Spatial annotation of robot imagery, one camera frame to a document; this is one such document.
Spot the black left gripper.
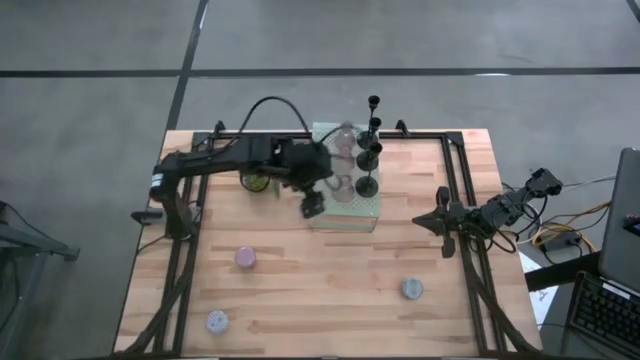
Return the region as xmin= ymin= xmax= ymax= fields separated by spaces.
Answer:
xmin=279 ymin=142 xmax=335 ymax=220

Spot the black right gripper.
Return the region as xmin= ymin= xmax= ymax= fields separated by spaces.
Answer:
xmin=412 ymin=186 xmax=475 ymax=260

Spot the black metal candlestick holder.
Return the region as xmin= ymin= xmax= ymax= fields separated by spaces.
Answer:
xmin=354 ymin=141 xmax=385 ymax=199
xmin=355 ymin=94 xmax=382 ymax=150
xmin=355 ymin=116 xmax=384 ymax=172

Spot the pink patterned ceramic candle bowl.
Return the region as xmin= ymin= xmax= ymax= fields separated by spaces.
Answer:
xmin=234 ymin=246 xmax=258 ymax=269

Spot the purple speckled ceramic candle bowl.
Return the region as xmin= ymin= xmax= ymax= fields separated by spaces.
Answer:
xmin=206 ymin=310 xmax=231 ymax=335

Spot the potted succulent plant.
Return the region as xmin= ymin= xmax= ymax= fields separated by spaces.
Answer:
xmin=238 ymin=169 xmax=282 ymax=199

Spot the green perforated metal shelf riser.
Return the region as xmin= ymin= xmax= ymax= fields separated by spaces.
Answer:
xmin=305 ymin=121 xmax=382 ymax=234

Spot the black power brick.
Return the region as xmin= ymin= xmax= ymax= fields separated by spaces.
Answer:
xmin=542 ymin=234 xmax=576 ymax=253

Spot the white paper sheet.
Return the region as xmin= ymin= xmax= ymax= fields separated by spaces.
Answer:
xmin=518 ymin=252 xmax=559 ymax=329

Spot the large flat monitor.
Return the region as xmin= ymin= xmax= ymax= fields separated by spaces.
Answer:
xmin=598 ymin=147 xmax=640 ymax=295

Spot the black computer keyboard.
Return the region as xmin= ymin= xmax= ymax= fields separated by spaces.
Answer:
xmin=562 ymin=271 xmax=640 ymax=359

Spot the black metal stand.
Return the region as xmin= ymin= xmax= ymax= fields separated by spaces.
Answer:
xmin=0 ymin=199 xmax=81 ymax=360

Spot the black aluminium table frame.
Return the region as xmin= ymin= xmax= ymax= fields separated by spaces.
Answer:
xmin=112 ymin=119 xmax=544 ymax=357

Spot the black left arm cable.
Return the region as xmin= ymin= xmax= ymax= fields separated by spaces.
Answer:
xmin=238 ymin=96 xmax=312 ymax=136

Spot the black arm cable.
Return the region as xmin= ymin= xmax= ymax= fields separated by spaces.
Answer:
xmin=238 ymin=96 xmax=312 ymax=136
xmin=492 ymin=199 xmax=549 ymax=256

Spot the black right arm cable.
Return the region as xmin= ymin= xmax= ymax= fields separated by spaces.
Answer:
xmin=492 ymin=199 xmax=549 ymax=256

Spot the yellow floor cable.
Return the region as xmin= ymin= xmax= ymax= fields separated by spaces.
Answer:
xmin=532 ymin=199 xmax=612 ymax=254

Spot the white floor cable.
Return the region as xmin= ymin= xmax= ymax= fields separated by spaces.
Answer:
xmin=559 ymin=174 xmax=617 ymax=191

